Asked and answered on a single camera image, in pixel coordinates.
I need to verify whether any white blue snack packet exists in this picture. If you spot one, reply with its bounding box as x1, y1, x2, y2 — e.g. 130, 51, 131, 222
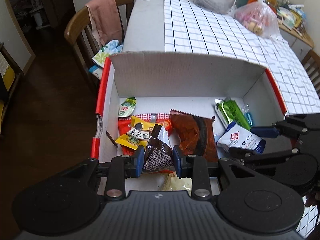
216, 121, 266, 154

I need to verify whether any pale yellow snack packet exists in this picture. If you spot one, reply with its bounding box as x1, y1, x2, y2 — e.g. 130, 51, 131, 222
162, 172, 193, 195

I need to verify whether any brown red snack bag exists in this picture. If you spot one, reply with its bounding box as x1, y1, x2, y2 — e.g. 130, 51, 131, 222
170, 109, 218, 163

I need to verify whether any yellow pickle packet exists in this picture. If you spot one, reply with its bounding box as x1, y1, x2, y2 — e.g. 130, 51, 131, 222
116, 116, 155, 150

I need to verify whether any black dark snack packet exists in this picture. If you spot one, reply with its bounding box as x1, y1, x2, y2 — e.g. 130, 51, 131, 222
143, 124, 173, 172

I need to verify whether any small clear blue packet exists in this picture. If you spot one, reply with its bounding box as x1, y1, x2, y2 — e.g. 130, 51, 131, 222
242, 104, 254, 127

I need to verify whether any red snack packet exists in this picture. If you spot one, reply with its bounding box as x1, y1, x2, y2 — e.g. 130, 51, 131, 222
116, 113, 173, 172

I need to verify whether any green snack packet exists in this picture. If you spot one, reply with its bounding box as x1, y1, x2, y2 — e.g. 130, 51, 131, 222
214, 98, 251, 130

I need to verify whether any green white sauce pouch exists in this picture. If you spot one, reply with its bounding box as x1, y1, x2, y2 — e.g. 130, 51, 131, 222
118, 97, 136, 118

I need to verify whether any wooden chair right side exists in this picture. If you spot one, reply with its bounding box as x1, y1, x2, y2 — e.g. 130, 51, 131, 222
302, 49, 320, 96

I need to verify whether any wooden chair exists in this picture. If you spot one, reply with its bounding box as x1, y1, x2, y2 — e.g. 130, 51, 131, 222
64, 0, 134, 80
302, 49, 320, 96

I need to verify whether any wooden sideboard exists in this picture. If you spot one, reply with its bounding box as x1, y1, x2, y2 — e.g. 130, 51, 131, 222
279, 24, 315, 61

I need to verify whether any white red cardboard box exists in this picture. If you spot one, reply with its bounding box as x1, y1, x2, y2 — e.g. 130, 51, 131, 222
92, 51, 287, 163

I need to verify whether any clutter on sideboard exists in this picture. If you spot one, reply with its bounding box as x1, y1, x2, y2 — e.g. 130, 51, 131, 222
235, 0, 308, 34

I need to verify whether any pink plastic bag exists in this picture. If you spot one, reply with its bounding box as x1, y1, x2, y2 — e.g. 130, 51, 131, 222
229, 0, 280, 38

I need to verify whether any floral cloth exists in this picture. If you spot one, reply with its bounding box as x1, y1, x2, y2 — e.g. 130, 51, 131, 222
89, 40, 123, 80

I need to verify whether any white checked tablecloth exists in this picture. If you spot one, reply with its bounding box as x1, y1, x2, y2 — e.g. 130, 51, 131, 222
163, 0, 320, 239

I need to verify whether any yellow white armchair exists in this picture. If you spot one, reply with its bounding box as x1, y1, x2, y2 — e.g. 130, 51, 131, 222
1, 42, 24, 125

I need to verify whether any pink towel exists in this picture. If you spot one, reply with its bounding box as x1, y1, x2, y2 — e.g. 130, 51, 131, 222
86, 0, 123, 46

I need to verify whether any dark bookshelf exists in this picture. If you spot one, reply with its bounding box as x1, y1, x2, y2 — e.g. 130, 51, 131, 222
2, 0, 75, 63

